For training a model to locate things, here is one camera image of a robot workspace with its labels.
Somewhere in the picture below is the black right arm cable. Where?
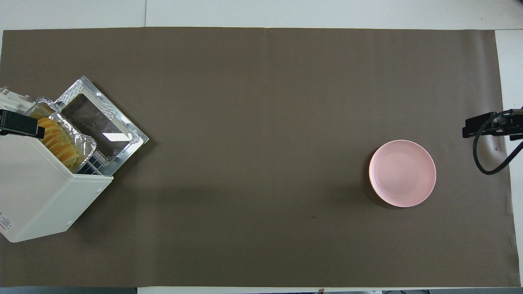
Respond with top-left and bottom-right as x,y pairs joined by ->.
473,109 -> 523,175

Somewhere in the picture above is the brown table mat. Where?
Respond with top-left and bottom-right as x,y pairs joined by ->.
0,27 -> 521,287

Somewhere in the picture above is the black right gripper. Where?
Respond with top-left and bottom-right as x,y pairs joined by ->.
462,107 -> 523,142

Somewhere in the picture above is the pink round plate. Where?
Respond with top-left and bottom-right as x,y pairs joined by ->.
369,140 -> 437,208

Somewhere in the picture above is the white toaster oven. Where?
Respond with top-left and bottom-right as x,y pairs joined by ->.
0,76 -> 150,243

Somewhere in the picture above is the dark oven wire rack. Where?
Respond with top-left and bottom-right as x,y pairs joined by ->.
78,153 -> 107,177

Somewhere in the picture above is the sliced yellow bread loaf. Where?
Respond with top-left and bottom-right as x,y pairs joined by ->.
37,117 -> 81,172

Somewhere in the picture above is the aluminium foil tray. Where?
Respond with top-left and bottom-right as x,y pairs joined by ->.
23,97 -> 98,174

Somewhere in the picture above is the glass oven door metal frame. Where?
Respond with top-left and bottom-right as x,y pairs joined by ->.
54,76 -> 150,172

